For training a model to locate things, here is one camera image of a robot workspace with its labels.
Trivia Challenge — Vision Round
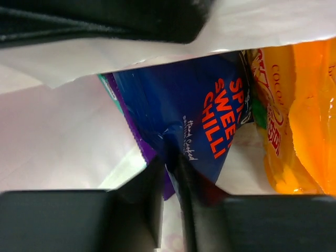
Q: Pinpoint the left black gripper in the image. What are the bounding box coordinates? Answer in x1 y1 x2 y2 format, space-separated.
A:
1 0 214 48

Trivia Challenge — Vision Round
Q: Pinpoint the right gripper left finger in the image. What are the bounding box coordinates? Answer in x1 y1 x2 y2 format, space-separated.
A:
1 157 164 251

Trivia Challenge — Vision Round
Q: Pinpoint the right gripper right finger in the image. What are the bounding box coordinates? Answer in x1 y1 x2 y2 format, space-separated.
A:
174 155 335 251

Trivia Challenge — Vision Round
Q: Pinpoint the purple blue snack packet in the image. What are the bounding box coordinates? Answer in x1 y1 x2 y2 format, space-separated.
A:
97 73 175 201

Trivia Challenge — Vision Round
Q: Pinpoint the pink and cream paper bag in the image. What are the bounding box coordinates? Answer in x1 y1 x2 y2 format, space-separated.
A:
1 1 335 251

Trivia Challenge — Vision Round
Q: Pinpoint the blue sweet chilli crisps bag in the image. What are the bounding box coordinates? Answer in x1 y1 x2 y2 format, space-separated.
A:
115 51 251 200

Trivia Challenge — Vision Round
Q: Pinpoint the orange snack packet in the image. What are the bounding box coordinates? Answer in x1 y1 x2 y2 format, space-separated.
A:
247 39 335 195

